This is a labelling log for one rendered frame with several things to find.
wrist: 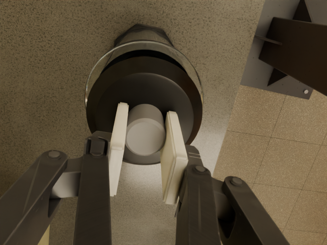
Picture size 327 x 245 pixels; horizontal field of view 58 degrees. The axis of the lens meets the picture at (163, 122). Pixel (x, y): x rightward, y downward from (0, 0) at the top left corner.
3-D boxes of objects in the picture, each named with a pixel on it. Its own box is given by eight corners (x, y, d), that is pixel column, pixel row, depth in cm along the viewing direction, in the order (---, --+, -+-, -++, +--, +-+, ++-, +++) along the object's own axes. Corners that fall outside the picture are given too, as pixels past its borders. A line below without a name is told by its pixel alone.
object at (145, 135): (85, 143, 27) (67, 186, 21) (98, 40, 23) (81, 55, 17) (184, 159, 28) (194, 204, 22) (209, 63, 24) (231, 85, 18)
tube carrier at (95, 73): (105, 84, 48) (78, 145, 28) (115, 14, 44) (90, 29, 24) (171, 96, 49) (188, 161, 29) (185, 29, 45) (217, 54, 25)
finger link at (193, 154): (189, 190, 14) (248, 199, 14) (178, 142, 19) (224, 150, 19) (181, 215, 14) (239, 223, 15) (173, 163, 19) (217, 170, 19)
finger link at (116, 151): (115, 198, 16) (101, 196, 16) (122, 140, 22) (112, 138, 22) (124, 149, 15) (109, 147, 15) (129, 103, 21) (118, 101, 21)
